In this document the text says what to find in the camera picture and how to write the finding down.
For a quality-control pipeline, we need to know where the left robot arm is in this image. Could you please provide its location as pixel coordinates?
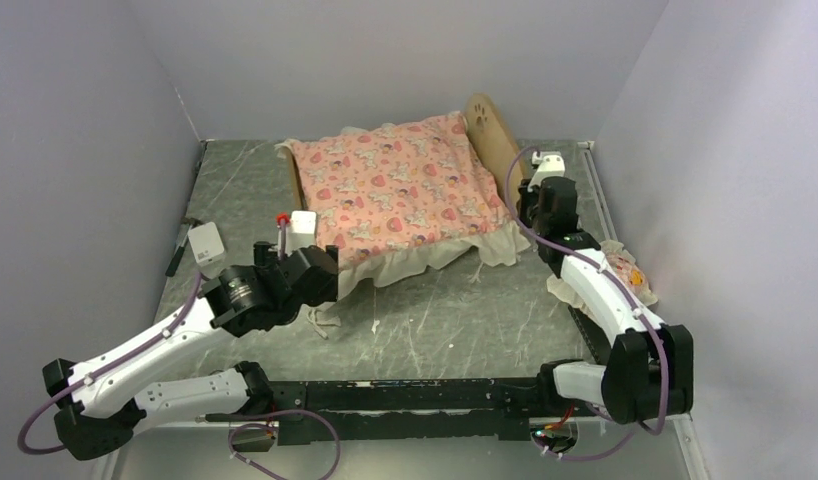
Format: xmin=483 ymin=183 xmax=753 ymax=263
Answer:
xmin=43 ymin=242 xmax=339 ymax=461

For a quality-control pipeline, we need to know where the black marker pen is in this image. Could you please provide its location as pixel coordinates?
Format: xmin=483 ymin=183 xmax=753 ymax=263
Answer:
xmin=165 ymin=217 xmax=202 ymax=278

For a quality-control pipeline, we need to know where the white small box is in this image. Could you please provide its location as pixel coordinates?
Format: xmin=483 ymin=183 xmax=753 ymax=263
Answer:
xmin=187 ymin=222 xmax=227 ymax=267

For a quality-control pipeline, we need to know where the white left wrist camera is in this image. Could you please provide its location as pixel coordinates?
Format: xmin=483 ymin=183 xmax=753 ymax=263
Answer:
xmin=276 ymin=210 xmax=318 ymax=255

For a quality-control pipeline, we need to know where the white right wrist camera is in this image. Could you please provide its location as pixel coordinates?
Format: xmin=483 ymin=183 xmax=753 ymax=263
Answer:
xmin=528 ymin=151 xmax=566 ymax=191

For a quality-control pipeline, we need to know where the aluminium rail at table edge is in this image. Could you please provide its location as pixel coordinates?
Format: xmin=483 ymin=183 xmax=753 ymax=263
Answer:
xmin=577 ymin=141 xmax=619 ymax=241

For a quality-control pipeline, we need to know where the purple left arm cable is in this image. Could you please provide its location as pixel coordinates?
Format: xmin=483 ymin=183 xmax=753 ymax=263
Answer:
xmin=16 ymin=218 xmax=344 ymax=480

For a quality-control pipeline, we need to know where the wooden pet bed frame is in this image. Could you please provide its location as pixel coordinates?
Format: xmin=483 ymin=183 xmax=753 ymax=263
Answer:
xmin=277 ymin=94 xmax=522 ymax=223

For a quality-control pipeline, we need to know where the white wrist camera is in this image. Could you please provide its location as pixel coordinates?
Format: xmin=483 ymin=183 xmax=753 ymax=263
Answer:
xmin=528 ymin=151 xmax=566 ymax=191
xmin=276 ymin=210 xmax=318 ymax=255

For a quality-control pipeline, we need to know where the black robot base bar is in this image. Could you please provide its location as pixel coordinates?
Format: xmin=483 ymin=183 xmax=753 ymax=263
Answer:
xmin=204 ymin=377 xmax=600 ymax=448

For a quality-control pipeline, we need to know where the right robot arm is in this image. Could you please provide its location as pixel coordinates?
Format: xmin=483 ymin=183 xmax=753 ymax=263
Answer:
xmin=517 ymin=176 xmax=694 ymax=435

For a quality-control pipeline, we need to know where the pink checkered duck pillow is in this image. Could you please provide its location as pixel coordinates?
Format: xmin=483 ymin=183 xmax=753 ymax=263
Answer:
xmin=546 ymin=239 xmax=659 ymax=317

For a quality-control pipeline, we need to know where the pink unicorn print mattress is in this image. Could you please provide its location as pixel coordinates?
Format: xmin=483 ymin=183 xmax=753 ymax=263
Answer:
xmin=276 ymin=111 xmax=529 ymax=299

